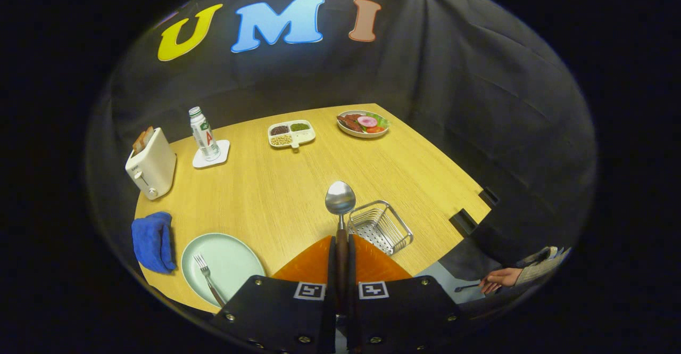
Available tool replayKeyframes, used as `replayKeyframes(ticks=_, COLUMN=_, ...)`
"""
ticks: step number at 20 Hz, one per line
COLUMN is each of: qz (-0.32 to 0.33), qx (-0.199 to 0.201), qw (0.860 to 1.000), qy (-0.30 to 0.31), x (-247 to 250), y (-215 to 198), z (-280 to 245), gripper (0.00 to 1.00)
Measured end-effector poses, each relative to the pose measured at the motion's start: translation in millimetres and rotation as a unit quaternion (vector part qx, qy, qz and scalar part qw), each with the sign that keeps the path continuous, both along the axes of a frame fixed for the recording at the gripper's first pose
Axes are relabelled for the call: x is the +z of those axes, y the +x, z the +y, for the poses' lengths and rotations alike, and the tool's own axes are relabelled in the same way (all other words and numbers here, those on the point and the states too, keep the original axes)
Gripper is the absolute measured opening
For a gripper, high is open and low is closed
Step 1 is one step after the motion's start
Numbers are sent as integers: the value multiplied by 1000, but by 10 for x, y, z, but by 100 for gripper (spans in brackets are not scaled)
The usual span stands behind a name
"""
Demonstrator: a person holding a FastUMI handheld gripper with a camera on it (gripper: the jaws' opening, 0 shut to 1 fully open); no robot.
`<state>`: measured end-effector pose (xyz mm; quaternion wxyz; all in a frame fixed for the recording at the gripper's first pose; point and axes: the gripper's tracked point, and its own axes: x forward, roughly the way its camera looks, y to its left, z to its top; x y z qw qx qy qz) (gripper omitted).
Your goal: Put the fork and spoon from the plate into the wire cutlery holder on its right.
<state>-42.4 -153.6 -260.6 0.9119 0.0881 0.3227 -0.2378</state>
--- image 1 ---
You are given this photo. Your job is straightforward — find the white square coaster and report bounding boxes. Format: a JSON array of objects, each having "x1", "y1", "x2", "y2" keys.
[{"x1": 192, "y1": 139, "x2": 231, "y2": 169}]

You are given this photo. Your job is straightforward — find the plate of sliced food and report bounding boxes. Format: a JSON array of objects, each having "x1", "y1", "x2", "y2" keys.
[{"x1": 336, "y1": 110, "x2": 391, "y2": 139}]

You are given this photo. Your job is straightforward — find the wooden handled metal spoon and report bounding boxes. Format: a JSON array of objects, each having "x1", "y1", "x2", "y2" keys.
[{"x1": 325, "y1": 181, "x2": 356, "y2": 312}]

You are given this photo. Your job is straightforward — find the wooden handled metal fork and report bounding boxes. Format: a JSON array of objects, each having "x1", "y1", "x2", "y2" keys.
[{"x1": 193, "y1": 254, "x2": 227, "y2": 308}]

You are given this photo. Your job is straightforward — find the white divided dish of beans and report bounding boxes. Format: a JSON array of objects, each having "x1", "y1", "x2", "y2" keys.
[{"x1": 268, "y1": 120, "x2": 316, "y2": 152}]

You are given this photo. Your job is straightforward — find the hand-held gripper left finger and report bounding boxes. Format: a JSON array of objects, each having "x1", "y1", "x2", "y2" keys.
[{"x1": 210, "y1": 235, "x2": 338, "y2": 354}]

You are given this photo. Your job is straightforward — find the blue cloth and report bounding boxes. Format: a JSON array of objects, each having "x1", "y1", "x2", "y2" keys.
[{"x1": 131, "y1": 211, "x2": 177, "y2": 275}]

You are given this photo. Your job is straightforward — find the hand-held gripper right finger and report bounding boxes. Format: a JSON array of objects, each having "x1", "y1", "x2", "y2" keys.
[{"x1": 346, "y1": 234, "x2": 463, "y2": 354}]

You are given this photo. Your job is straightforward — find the white plastic drink bottle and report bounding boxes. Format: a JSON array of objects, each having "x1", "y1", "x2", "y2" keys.
[{"x1": 188, "y1": 106, "x2": 221, "y2": 162}]

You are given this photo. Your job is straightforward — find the pale green plate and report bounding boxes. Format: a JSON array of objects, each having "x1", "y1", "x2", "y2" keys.
[{"x1": 181, "y1": 233, "x2": 266, "y2": 308}]

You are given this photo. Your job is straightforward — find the white toaster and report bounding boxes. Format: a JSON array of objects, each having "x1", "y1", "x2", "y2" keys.
[{"x1": 125, "y1": 127, "x2": 177, "y2": 201}]

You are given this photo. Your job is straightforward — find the metal wire basket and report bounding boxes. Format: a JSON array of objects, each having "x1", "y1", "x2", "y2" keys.
[{"x1": 347, "y1": 200, "x2": 414, "y2": 256}]

